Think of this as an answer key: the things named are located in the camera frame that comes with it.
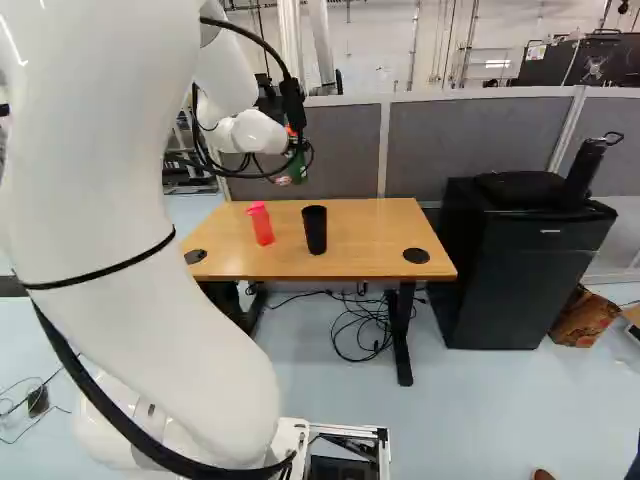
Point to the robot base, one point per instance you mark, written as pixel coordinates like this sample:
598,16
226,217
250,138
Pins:
345,450

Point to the tall black cup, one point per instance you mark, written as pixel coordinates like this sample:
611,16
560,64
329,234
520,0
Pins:
315,230

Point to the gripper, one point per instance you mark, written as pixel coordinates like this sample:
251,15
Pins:
295,107

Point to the green bottle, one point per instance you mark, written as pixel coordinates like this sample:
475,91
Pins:
298,169

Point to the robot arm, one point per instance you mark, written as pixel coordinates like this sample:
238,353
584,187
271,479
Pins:
100,150

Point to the wooden table with black legs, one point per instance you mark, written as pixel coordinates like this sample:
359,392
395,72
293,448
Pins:
360,245

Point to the brown cardboard box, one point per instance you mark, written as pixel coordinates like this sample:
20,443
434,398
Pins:
587,317

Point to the grey partition panel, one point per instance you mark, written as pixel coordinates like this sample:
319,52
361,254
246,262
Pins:
617,165
345,150
475,135

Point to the black mini fridge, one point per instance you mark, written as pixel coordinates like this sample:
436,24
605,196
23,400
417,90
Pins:
515,270

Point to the black bag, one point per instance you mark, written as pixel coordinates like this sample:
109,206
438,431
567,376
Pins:
520,184

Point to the red plastic bottle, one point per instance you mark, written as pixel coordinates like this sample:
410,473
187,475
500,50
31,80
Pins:
263,227

